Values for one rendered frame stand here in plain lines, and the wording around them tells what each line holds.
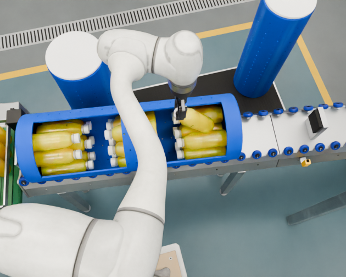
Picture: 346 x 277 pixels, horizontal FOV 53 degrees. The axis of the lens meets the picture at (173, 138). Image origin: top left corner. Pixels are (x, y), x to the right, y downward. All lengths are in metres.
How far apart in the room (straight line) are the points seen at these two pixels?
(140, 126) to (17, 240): 0.34
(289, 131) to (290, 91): 1.24
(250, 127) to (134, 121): 0.99
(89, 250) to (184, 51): 0.52
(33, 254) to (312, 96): 2.64
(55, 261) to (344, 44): 3.09
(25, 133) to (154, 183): 0.81
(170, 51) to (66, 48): 0.98
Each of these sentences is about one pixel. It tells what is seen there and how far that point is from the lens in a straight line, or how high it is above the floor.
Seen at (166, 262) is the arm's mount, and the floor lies 1.02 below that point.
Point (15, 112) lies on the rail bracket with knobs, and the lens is 1.76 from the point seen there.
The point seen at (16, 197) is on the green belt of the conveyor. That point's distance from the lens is 1.74.
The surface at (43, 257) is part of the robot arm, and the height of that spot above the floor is 1.84.
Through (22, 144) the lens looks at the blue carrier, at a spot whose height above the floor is 1.23.
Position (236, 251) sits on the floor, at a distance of 2.52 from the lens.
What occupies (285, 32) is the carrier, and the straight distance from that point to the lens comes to 2.06.
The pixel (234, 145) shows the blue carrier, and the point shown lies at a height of 1.17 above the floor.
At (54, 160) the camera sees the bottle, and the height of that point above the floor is 1.13.
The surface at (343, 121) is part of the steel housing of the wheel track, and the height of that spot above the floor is 0.93.
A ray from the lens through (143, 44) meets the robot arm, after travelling 0.95.
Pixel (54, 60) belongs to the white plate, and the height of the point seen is 1.04.
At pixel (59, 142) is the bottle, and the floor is 1.19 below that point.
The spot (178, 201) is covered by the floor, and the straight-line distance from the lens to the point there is 2.51.
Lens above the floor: 2.47
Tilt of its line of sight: 69 degrees down
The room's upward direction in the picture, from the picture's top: 3 degrees clockwise
